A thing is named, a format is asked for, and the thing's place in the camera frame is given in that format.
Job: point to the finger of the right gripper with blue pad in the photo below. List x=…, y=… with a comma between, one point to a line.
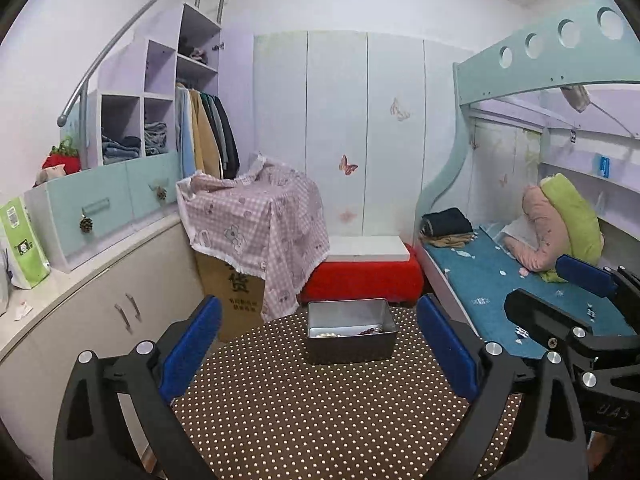
x=550, y=327
x=597, y=281

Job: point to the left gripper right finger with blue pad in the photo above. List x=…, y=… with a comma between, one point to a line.
x=455, y=347

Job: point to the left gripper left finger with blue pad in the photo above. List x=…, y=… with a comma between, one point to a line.
x=183, y=347

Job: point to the green pillow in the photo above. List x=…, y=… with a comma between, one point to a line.
x=581, y=221

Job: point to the pink stuffed pillow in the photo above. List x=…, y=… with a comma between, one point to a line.
x=550, y=233

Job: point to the brown cardboard box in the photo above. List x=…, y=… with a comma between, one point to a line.
x=240, y=296

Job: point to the blue patterned bed mattress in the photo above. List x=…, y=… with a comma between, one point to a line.
x=472, y=283

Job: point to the white curved floor cabinet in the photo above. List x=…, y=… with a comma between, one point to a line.
x=131, y=292

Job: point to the brown polka dot tablecloth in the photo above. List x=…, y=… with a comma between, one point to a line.
x=258, y=410

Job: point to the red storage ottoman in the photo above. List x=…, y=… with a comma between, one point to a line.
x=399, y=282

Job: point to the grey metal rectangular tray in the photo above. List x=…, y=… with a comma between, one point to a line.
x=333, y=328

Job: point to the folded dark clothes pile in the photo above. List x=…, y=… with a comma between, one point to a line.
x=446, y=228

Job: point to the pink checked cloth cover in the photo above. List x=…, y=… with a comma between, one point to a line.
x=268, y=224

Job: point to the white foam board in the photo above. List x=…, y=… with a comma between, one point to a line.
x=367, y=249

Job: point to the teal drawer unit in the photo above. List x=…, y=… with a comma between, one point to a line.
x=78, y=216

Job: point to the hanging clothes row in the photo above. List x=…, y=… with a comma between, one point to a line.
x=205, y=141

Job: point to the green paper bag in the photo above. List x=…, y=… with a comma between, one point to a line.
x=28, y=264

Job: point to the red strawberry plush toy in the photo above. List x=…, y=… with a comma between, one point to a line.
x=66, y=155

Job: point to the lilac stair shelf unit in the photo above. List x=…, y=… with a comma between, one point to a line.
x=137, y=83

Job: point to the white wardrobe with butterflies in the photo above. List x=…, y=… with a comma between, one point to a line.
x=368, y=117

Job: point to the teal bunk bed frame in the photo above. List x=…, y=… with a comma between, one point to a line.
x=589, y=44

